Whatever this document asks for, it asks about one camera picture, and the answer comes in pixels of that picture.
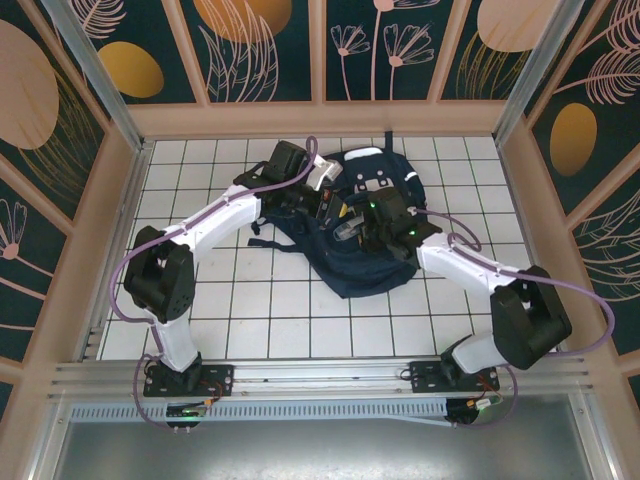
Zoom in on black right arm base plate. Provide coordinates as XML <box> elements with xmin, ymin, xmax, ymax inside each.
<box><xmin>408</xmin><ymin>358</ymin><xmax>501</xmax><ymax>394</ymax></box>

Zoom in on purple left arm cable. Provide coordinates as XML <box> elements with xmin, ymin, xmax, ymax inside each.
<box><xmin>107</xmin><ymin>134</ymin><xmax>321</xmax><ymax>431</ymax></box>

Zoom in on aluminium frame post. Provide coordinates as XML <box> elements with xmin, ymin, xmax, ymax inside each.
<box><xmin>39</xmin><ymin>0</ymin><xmax>147</xmax><ymax>147</ymax></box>
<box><xmin>492</xmin><ymin>0</ymin><xmax>587</xmax><ymax>142</ymax></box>

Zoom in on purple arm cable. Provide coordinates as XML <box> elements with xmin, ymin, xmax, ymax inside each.
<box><xmin>107</xmin><ymin>134</ymin><xmax>321</xmax><ymax>431</ymax></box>
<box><xmin>407</xmin><ymin>207</ymin><xmax>616</xmax><ymax>431</ymax></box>

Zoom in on grey metal sheet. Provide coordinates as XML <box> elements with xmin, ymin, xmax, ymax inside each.
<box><xmin>29</xmin><ymin>418</ymin><xmax>617</xmax><ymax>480</ymax></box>

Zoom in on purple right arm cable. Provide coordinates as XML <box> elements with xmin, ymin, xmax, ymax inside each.
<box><xmin>407</xmin><ymin>207</ymin><xmax>616</xmax><ymax>431</ymax></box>

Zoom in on black connector box with LED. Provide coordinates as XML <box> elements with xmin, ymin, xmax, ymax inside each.
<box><xmin>164</xmin><ymin>402</ymin><xmax>209</xmax><ymax>432</ymax></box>
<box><xmin>446</xmin><ymin>397</ymin><xmax>502</xmax><ymax>430</ymax></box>

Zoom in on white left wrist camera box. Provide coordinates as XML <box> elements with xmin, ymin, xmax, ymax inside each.
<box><xmin>305</xmin><ymin>155</ymin><xmax>344</xmax><ymax>192</ymax></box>

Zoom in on grey slotted cable duct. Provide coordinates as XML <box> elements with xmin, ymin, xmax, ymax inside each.
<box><xmin>67</xmin><ymin>397</ymin><xmax>451</xmax><ymax>427</ymax></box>

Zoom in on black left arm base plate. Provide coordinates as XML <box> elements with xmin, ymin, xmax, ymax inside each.
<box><xmin>143</xmin><ymin>363</ymin><xmax>236</xmax><ymax>399</ymax></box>

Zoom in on navy blue backpack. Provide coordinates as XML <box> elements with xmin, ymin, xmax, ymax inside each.
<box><xmin>248</xmin><ymin>130</ymin><xmax>431</xmax><ymax>300</ymax></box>

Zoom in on aluminium mounting rail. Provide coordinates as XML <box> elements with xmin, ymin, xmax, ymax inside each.
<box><xmin>49</xmin><ymin>353</ymin><xmax>596</xmax><ymax>399</ymax></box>

